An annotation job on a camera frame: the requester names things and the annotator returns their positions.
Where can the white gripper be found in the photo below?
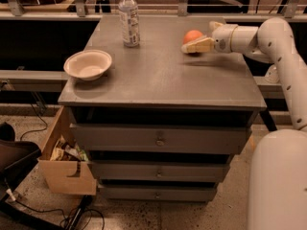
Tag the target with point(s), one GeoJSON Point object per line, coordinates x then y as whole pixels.
{"type": "Point", "coordinates": [223, 38]}

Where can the orange fruit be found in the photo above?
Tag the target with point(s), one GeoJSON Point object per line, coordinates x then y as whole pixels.
{"type": "Point", "coordinates": [192, 35]}

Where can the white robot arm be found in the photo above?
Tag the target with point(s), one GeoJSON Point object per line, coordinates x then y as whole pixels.
{"type": "Point", "coordinates": [277, 188]}

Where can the clear plastic water bottle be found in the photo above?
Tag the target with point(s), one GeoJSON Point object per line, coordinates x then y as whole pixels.
{"type": "Point", "coordinates": [128, 12]}

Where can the grey drawer cabinet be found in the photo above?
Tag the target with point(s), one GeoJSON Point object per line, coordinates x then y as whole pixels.
{"type": "Point", "coordinates": [162, 125]}

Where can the white paper bowl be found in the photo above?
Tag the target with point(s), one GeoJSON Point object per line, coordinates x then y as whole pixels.
{"type": "Point", "coordinates": [87, 65]}

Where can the wooden box with snacks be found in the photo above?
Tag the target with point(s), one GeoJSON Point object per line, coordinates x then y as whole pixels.
{"type": "Point", "coordinates": [64, 177]}

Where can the black chair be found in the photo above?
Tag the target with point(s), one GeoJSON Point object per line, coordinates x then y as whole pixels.
{"type": "Point", "coordinates": [17, 158]}

